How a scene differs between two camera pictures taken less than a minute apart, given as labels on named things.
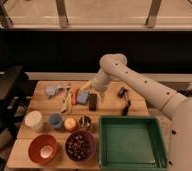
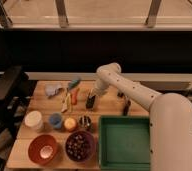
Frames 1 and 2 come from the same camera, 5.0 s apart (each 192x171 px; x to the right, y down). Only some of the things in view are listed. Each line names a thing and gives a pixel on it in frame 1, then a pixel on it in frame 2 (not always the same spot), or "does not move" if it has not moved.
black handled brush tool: x=122 y=92 does not move
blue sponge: x=82 y=97 → x=73 y=83
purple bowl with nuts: x=79 y=146 does not move
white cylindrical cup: x=34 y=120 does not move
